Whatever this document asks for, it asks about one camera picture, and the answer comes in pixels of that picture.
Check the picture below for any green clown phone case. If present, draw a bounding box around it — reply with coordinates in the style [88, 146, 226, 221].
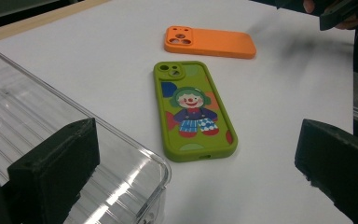
[153, 61, 239, 163]

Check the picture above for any clear plastic rack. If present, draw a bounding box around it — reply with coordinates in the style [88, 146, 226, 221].
[0, 41, 172, 224]

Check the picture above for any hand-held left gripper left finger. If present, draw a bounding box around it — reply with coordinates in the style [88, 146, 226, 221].
[7, 118, 101, 224]

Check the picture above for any orange phone case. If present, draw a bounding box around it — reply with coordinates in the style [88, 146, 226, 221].
[163, 25, 257, 60]

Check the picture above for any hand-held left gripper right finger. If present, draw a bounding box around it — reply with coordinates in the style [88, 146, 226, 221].
[294, 119, 358, 224]

